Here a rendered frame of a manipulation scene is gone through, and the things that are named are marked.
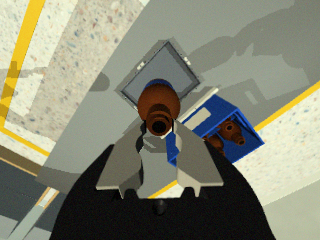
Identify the cream flat bar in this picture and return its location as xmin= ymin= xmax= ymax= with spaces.
xmin=137 ymin=57 xmax=218 ymax=139

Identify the dark blue crate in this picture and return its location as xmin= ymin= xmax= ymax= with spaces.
xmin=165 ymin=94 xmax=264 ymax=167

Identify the grey square tray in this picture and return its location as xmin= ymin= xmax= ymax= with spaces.
xmin=119 ymin=38 xmax=202 ymax=108

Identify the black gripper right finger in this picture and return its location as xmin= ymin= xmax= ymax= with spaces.
xmin=172 ymin=118 xmax=276 ymax=240

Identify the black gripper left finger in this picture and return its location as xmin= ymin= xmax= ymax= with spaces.
xmin=49 ymin=120 xmax=147 ymax=240

